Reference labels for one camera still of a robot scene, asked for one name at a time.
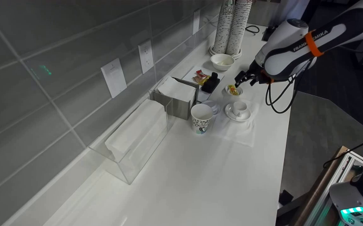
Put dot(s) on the clear acrylic towel holder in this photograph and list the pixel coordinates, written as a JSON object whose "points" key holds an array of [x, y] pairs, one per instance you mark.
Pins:
{"points": [[144, 157]]}

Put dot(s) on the white coffee cup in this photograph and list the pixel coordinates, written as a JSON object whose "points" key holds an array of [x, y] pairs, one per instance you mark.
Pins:
{"points": [[239, 108]]}

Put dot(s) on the white switch plate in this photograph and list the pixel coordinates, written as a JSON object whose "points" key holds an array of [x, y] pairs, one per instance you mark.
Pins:
{"points": [[196, 21]]}

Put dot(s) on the patterned paper cup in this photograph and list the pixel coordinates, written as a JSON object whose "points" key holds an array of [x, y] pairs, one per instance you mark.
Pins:
{"points": [[201, 121]]}

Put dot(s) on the white paper napkin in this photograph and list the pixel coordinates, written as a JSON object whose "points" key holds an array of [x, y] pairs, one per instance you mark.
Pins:
{"points": [[234, 131]]}

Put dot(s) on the brown orange sachet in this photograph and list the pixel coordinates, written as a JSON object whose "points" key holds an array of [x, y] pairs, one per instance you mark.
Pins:
{"points": [[202, 80]]}

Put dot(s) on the metal napkin holder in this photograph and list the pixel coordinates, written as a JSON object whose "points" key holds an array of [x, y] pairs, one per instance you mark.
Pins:
{"points": [[181, 108]]}

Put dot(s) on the yellow sachet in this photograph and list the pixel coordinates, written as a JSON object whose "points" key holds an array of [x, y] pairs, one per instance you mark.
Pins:
{"points": [[233, 89]]}

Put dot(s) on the clear plastic cup lid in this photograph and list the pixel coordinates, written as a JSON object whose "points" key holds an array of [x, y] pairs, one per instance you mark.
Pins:
{"points": [[214, 106]]}

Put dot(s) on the stack of white paper towels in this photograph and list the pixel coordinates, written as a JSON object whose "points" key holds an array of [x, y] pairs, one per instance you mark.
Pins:
{"points": [[134, 128]]}

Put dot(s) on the red sachet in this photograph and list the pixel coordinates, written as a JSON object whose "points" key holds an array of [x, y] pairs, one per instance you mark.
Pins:
{"points": [[201, 74]]}

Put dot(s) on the small white bowl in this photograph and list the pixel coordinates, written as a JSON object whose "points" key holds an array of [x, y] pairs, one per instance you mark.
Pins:
{"points": [[239, 91]]}

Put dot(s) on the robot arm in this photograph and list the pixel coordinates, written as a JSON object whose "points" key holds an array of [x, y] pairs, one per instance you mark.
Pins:
{"points": [[297, 47]]}

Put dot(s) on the white wall socket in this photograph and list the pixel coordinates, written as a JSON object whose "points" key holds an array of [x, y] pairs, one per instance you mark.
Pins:
{"points": [[146, 56]]}

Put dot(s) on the stack of patterned paper cups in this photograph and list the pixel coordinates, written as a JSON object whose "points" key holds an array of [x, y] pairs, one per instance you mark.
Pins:
{"points": [[223, 28], [239, 28]]}

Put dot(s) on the white rectangular tray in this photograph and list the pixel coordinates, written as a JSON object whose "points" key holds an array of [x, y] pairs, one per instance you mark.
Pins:
{"points": [[190, 75]]}

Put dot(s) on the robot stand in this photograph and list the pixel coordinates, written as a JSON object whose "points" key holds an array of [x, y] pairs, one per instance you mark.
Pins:
{"points": [[325, 188]]}

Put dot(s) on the round white cup stack base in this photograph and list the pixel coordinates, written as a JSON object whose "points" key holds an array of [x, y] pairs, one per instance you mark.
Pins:
{"points": [[213, 52]]}

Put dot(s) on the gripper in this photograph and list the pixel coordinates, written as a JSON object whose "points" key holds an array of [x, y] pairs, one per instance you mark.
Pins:
{"points": [[256, 71]]}

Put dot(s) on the stack of white napkins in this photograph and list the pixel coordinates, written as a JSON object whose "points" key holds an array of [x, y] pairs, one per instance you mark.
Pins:
{"points": [[176, 89]]}

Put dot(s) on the black rectangular box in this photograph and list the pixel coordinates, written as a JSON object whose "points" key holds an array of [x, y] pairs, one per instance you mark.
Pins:
{"points": [[211, 84]]}

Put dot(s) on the white paper note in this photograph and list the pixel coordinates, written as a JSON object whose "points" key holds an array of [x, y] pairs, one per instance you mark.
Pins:
{"points": [[114, 78]]}

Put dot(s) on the large white bowl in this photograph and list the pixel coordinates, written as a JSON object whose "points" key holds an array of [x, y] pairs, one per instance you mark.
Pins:
{"points": [[222, 61]]}

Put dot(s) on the white saucer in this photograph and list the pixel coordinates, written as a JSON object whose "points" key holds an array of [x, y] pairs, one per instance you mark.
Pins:
{"points": [[245, 116]]}

